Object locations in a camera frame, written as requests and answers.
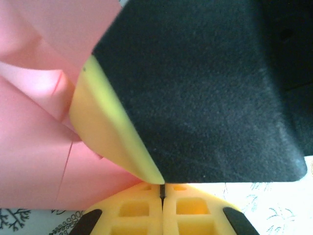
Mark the pink square paper sheet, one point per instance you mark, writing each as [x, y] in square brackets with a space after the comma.
[29, 147]

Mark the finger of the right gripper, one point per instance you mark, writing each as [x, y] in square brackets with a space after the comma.
[102, 122]

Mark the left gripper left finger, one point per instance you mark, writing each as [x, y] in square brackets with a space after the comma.
[137, 218]

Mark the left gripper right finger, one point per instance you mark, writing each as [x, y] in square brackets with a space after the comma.
[193, 218]

